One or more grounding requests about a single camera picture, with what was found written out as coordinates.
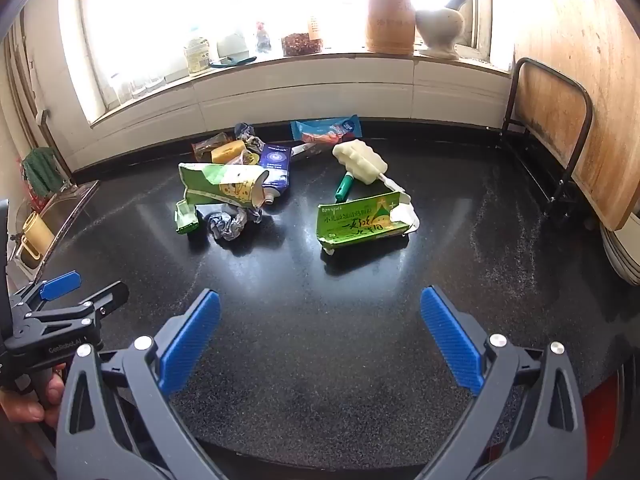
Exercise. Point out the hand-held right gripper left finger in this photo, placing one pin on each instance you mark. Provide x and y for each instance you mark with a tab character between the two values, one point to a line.
190	340

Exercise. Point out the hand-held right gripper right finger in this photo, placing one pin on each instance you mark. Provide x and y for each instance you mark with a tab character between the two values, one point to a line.
452	340

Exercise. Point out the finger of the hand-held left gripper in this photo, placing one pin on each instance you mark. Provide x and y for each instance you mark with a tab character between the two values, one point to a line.
60	284
107	297

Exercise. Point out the silver foil wrapper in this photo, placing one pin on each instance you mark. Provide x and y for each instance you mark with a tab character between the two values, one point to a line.
227	225

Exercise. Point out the green carton box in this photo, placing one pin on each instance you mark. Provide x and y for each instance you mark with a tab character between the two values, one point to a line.
360	224

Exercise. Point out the crushed green carton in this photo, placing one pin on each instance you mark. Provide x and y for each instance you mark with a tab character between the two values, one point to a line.
220	187

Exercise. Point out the white squeezed tube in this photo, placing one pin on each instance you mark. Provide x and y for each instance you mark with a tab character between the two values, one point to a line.
268	199

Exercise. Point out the red plastic bin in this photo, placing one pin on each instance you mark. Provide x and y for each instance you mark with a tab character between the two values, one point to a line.
600	410

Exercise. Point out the blue cardboard box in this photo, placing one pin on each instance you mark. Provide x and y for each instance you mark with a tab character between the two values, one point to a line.
275	160

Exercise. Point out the person's left hand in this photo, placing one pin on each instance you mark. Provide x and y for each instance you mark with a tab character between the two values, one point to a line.
25	407

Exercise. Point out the yellow cup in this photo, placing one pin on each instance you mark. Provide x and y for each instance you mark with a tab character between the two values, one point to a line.
35	237

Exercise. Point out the metal sink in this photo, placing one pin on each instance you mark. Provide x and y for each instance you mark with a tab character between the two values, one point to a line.
65	210

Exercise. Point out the green cloth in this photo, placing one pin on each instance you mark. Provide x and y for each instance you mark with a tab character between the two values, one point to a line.
39	170

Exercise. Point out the brown orange snack wrapper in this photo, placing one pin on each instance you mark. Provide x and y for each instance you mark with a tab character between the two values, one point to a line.
206	145

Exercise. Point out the stack of white plates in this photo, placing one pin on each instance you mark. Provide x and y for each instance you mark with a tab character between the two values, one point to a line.
622	255

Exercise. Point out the crumpled blue grey wrapper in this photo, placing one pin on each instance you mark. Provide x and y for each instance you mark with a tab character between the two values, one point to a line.
246	134

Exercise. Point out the blue orange snack wrapper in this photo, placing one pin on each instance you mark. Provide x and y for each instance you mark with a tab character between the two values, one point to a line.
325	130

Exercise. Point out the small wooden cutting board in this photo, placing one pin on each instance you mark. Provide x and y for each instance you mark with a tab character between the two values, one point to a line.
547	110

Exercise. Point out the clear jar with label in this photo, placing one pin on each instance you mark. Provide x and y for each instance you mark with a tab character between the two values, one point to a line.
197	56

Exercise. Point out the black metal rack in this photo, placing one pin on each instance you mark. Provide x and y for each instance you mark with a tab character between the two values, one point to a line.
586	110

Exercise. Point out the blue flat utensil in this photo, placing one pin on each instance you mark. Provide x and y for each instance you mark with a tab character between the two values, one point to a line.
232	61

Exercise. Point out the small dark bottle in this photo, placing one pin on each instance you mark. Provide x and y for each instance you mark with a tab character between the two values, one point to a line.
263	39

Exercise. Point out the white mortar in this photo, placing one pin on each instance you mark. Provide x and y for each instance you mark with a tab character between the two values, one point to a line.
439	27

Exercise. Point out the jar of red spice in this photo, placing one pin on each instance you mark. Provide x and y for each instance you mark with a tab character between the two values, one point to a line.
301	44

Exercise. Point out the large wooden cutting board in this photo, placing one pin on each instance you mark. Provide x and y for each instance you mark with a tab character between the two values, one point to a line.
600	60

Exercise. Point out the wooden utensil holder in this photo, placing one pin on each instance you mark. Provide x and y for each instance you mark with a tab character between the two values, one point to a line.
390	15

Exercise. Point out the white pestle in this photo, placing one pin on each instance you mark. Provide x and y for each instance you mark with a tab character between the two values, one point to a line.
456	0

